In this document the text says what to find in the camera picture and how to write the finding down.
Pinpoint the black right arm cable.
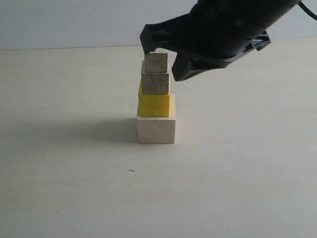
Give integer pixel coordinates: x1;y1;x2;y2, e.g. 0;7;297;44
298;0;317;22

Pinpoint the large pale wooden cube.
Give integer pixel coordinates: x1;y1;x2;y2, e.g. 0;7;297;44
136;94;176;144

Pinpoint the small pale wooden cube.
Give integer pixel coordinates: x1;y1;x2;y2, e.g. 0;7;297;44
144;52;168;73

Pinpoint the medium grey wooden cube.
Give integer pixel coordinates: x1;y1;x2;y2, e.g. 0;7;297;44
141;60;170;95

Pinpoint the yellow cube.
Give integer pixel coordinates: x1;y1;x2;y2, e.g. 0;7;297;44
138;81;171;117

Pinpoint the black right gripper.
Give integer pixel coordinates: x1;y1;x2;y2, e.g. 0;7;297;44
139;0;272;82

